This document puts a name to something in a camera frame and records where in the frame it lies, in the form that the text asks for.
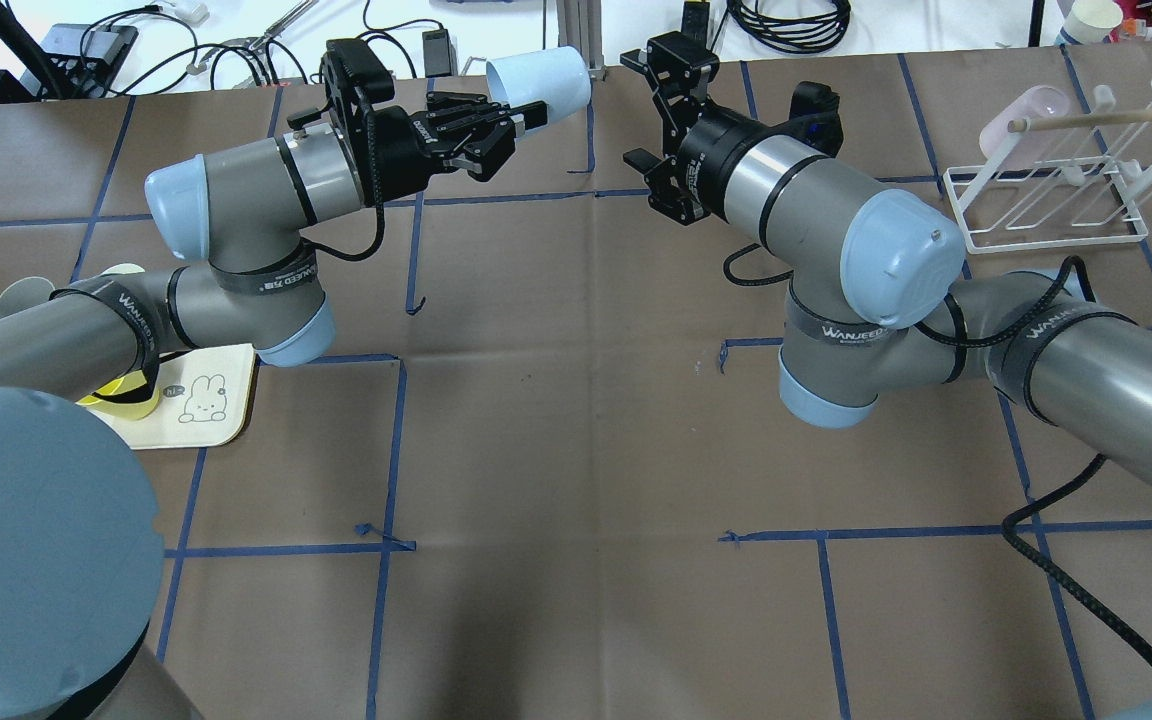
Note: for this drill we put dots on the white cup drying rack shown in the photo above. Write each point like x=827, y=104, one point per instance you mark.
x=1054, y=177

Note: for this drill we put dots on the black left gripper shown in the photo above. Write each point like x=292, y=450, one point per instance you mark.
x=401, y=143

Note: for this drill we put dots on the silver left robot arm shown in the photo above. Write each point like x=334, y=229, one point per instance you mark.
x=80, y=560

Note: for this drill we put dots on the cream white cup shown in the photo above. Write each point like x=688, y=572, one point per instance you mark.
x=123, y=269

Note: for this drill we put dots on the aluminium frame post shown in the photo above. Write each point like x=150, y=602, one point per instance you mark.
x=580, y=26

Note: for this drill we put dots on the white paper cup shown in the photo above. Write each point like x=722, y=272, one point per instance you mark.
x=1088, y=22

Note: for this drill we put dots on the yellow plastic cup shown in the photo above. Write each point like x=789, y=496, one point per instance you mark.
x=131, y=397

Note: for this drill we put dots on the light blue cup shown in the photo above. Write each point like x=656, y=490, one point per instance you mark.
x=557, y=76

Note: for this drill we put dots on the black power adapter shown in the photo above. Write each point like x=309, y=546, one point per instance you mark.
x=437, y=53

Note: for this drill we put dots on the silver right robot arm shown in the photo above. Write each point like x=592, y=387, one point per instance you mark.
x=875, y=300

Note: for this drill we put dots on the grey plastic cup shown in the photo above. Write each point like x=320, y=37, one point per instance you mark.
x=25, y=293

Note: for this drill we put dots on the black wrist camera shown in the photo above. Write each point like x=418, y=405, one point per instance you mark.
x=813, y=117

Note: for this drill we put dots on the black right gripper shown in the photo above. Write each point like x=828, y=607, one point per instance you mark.
x=706, y=152

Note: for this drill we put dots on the cream plastic tray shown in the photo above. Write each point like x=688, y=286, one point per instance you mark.
x=204, y=398

